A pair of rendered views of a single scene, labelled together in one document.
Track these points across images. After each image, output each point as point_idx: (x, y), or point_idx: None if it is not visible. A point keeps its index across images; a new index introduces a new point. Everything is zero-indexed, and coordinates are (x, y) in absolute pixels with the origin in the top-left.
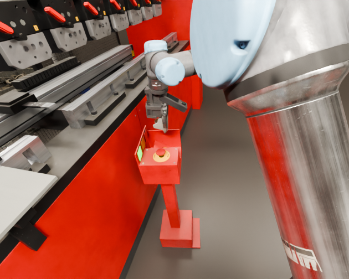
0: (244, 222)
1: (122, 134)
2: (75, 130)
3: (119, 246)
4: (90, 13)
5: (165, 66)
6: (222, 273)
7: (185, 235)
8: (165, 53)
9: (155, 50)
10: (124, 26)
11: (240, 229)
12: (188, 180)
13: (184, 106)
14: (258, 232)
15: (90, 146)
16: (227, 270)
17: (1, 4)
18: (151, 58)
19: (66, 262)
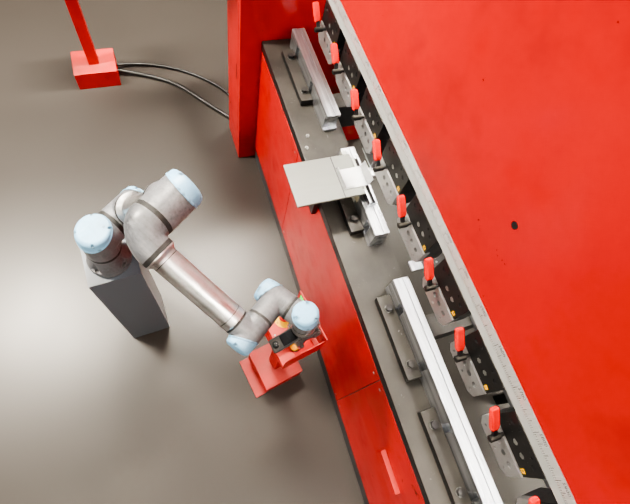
0: (196, 426)
1: (357, 330)
2: (388, 284)
3: (309, 292)
4: (469, 345)
5: (266, 279)
6: (206, 350)
7: (257, 354)
8: (282, 302)
9: (297, 303)
10: (495, 452)
11: (199, 412)
12: (305, 456)
13: (271, 340)
14: (174, 422)
15: (345, 271)
16: (201, 356)
17: (424, 216)
18: (297, 297)
19: (308, 229)
